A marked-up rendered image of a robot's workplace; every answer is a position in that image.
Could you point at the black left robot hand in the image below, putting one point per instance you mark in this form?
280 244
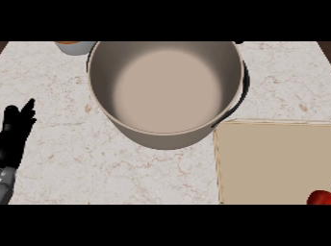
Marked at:
11 137

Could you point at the red tomato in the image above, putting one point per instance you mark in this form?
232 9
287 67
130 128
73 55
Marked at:
322 198

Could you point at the beige tray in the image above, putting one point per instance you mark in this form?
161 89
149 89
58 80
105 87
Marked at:
277 160

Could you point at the large grey pot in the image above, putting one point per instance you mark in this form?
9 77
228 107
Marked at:
166 91

